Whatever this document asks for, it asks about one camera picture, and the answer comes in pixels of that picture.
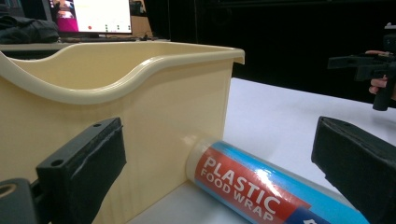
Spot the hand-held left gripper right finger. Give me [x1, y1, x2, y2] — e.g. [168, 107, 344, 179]
[311, 116, 396, 224]

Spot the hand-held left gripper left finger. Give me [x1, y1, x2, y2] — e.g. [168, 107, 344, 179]
[35, 117, 128, 224]

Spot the cream plastic storage bin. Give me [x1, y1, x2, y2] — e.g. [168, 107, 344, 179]
[0, 41, 246, 224]

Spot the blue red plastic wrap roll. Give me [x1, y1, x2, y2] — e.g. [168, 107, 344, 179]
[185, 138, 372, 224]

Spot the black keyboard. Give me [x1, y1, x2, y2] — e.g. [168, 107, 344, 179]
[60, 36, 138, 44]

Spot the dark cloth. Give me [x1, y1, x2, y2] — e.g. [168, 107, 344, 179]
[0, 14, 61, 45]

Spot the computer monitor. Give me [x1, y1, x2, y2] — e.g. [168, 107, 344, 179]
[46, 0, 134, 35]

